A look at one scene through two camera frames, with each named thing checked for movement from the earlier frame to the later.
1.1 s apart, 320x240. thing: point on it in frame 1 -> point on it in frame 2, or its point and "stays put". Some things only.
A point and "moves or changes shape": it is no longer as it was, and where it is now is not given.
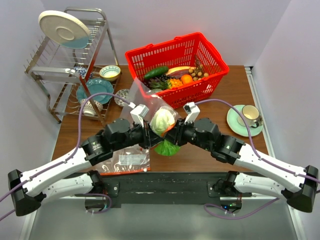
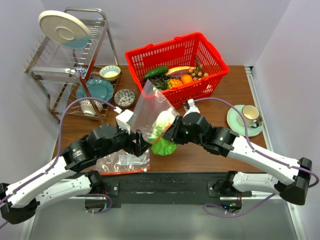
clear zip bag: x=162 y=116 moves or changes shape
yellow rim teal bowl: x=110 y=72 stays put
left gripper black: x=149 y=138 -> x=137 y=148
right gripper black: x=175 y=134 stays put
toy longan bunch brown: x=197 y=73 stays put
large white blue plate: x=65 y=29 stays put
